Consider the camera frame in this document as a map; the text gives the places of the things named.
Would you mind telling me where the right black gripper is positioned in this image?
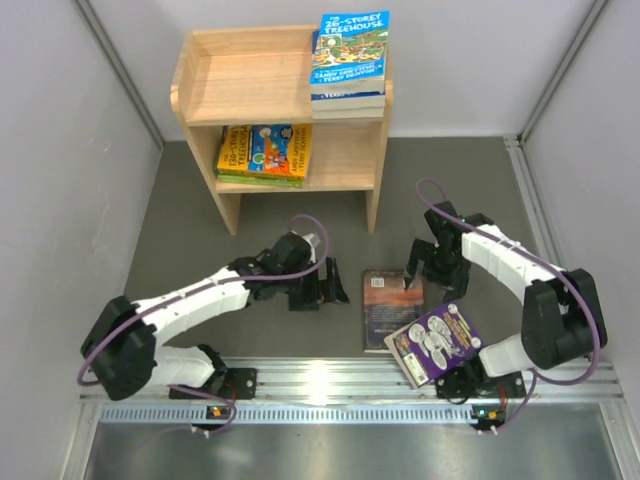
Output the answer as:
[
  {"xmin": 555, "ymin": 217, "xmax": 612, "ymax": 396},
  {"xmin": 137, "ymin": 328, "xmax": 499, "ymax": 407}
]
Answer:
[{"xmin": 405, "ymin": 238, "xmax": 471, "ymax": 303}]

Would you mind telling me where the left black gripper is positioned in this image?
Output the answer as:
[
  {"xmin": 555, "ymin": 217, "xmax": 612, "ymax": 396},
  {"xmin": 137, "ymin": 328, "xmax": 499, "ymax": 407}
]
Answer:
[{"xmin": 278, "ymin": 255, "xmax": 348, "ymax": 310}]

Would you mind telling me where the dark sunset cover book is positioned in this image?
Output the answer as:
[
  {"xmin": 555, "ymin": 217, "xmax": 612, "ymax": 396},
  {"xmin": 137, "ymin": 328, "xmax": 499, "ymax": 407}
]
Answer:
[{"xmin": 363, "ymin": 269, "xmax": 425, "ymax": 353}]

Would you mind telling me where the purple Treehouse book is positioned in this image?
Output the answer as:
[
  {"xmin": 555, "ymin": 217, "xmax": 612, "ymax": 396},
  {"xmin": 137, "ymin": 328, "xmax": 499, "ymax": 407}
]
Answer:
[{"xmin": 384, "ymin": 301, "xmax": 484, "ymax": 389}]

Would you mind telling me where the lime green 65-Storey Treehouse book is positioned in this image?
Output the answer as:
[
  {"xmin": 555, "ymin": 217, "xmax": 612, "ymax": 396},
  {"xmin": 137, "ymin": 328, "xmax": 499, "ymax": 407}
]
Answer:
[{"xmin": 216, "ymin": 174, "xmax": 304, "ymax": 188}]

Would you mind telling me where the yellow 130-Storey Treehouse book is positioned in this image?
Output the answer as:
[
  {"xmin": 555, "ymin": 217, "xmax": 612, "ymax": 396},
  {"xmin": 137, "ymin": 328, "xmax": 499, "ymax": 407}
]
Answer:
[{"xmin": 214, "ymin": 123, "xmax": 313, "ymax": 182}]

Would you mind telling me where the blue 91-Storey Treehouse book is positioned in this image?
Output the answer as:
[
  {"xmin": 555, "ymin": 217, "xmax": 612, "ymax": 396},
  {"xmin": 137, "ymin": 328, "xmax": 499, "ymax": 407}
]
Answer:
[{"xmin": 309, "ymin": 30, "xmax": 388, "ymax": 110}]

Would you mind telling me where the blue 26-Storey Treehouse book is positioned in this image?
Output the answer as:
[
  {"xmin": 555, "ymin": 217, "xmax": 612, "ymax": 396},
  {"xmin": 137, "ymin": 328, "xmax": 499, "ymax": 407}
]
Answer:
[{"xmin": 309, "ymin": 10, "xmax": 390, "ymax": 95}]

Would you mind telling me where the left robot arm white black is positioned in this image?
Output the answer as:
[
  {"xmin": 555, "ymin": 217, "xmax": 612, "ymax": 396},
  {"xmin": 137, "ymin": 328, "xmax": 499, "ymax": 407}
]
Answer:
[{"xmin": 81, "ymin": 232, "xmax": 350, "ymax": 401}]

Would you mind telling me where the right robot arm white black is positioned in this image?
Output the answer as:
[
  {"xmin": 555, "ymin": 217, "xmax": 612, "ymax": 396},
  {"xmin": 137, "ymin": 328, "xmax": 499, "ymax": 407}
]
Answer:
[{"xmin": 404, "ymin": 201, "xmax": 608, "ymax": 397}]

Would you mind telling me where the wooden two-tier bookshelf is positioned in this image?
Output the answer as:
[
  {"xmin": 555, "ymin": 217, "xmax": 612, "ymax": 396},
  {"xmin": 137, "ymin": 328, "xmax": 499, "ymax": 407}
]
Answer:
[{"xmin": 170, "ymin": 25, "xmax": 394, "ymax": 234}]

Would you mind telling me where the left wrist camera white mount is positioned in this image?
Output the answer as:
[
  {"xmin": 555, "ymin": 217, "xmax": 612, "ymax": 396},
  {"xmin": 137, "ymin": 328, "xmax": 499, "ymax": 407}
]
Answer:
[{"xmin": 297, "ymin": 232, "xmax": 321, "ymax": 264}]

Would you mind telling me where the aluminium mounting rail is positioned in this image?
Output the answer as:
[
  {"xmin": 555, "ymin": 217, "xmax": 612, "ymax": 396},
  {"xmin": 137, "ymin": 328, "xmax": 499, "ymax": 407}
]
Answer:
[{"xmin": 79, "ymin": 355, "xmax": 624, "ymax": 407}]

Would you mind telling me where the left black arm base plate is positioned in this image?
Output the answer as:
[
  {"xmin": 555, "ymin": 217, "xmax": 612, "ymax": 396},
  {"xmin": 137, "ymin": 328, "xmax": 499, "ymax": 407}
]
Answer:
[{"xmin": 169, "ymin": 368, "xmax": 257, "ymax": 400}]

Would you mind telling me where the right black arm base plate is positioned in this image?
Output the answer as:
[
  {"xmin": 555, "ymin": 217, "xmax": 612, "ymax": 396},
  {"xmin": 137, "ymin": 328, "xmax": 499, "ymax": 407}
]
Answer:
[{"xmin": 435, "ymin": 367, "xmax": 526, "ymax": 404}]

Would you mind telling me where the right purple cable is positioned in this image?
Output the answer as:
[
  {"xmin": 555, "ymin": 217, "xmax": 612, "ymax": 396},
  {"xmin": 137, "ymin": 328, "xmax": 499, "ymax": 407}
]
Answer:
[{"xmin": 415, "ymin": 178, "xmax": 601, "ymax": 436}]

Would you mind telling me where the slotted grey cable duct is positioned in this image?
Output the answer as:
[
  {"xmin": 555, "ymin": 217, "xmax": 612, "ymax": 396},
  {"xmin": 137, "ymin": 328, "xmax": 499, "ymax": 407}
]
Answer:
[{"xmin": 100, "ymin": 402, "xmax": 502, "ymax": 425}]

